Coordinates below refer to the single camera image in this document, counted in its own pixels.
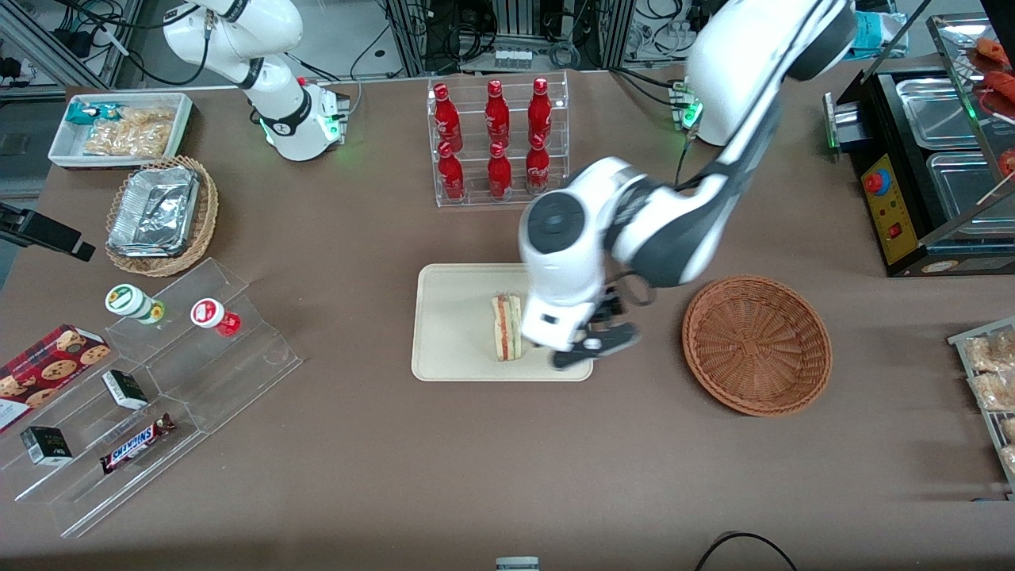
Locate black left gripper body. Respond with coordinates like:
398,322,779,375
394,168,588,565
589,293,629,335

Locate triangular sandwich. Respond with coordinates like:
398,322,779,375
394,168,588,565
491,293,524,362

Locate brown wicker basket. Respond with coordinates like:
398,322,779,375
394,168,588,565
682,275,833,417

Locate beige rectangular tray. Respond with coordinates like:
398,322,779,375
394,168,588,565
412,263,594,383

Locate tray of packaged pastries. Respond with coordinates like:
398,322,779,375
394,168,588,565
948,317,1015,492

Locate light wicker basket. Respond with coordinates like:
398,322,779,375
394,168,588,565
105,155,220,278

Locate red cola bottle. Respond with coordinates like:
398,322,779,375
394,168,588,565
433,83,464,151
528,77,553,146
525,133,550,195
437,141,466,201
487,143,513,199
485,79,511,148

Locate clear acrylic bottle rack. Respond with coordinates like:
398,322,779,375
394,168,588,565
427,71,570,209

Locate black food warmer machine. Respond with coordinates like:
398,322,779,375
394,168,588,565
823,12,1015,278

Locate wrapped pastry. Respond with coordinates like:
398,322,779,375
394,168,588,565
971,373,1015,412
963,331,1015,374

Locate teal plastic bag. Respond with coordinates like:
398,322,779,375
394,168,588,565
847,10,910,61

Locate clear acrylic stepped shelf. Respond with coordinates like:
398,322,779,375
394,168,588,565
0,258,304,540

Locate red lid yogurt cup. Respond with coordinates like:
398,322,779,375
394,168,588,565
190,298,242,337

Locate stacked aluminium foil containers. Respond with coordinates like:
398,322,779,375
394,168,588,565
107,166,200,259

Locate green lid yogurt cup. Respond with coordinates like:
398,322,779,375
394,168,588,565
105,284,166,326

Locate small black box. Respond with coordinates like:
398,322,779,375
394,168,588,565
20,426,74,466
101,370,149,411

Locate Snickers chocolate bar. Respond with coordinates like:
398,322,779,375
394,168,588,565
99,413,177,475

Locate clear bag of chips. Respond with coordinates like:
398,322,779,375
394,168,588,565
83,107,177,158

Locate green snack packet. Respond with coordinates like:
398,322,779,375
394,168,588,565
66,102,120,126

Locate red cookie box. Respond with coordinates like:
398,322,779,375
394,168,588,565
0,324,112,434

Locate white rectangular snack bin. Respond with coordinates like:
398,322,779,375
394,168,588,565
48,92,195,171

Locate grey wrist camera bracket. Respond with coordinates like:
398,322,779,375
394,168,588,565
553,321,640,371

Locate black cable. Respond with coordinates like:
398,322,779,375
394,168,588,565
695,531,798,571

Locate black clamp mount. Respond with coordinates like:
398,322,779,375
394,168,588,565
0,202,96,263

